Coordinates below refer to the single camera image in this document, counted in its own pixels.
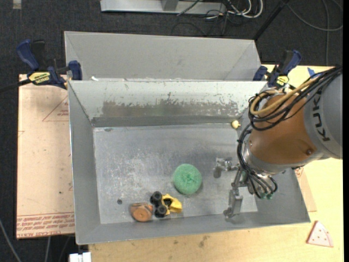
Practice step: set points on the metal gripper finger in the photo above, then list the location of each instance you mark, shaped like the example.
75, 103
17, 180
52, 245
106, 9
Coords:
225, 165
235, 201

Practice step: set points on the green round scrub sponge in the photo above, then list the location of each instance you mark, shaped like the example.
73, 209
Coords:
187, 179

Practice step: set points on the small pale yellow ball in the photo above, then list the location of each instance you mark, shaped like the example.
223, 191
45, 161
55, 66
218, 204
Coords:
235, 123

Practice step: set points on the yellow toy truck black wheels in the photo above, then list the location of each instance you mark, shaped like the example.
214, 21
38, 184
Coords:
170, 203

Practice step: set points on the grey metal bin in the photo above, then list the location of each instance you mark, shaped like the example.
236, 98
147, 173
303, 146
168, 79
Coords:
141, 151

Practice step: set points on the brown round wooden piece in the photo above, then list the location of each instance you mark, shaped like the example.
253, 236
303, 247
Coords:
141, 212

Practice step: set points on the brown cardboard board red print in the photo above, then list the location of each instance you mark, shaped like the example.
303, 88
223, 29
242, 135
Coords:
43, 160

